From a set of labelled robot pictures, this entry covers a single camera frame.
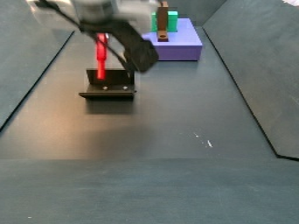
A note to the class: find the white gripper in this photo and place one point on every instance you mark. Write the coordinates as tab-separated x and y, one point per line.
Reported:
135	11

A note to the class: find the red peg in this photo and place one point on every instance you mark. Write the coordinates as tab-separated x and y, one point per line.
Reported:
102	55

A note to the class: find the purple board base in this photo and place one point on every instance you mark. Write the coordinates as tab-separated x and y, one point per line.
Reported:
183	46

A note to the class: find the green U-shaped block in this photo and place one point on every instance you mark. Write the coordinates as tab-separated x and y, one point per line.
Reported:
173	22

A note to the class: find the brown L-shaped block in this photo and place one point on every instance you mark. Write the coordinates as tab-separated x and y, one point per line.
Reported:
162	21

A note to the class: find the black angled holder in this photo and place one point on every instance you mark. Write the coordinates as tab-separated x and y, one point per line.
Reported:
117	85

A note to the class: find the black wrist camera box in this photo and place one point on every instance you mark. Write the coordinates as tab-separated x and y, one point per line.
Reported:
141	55

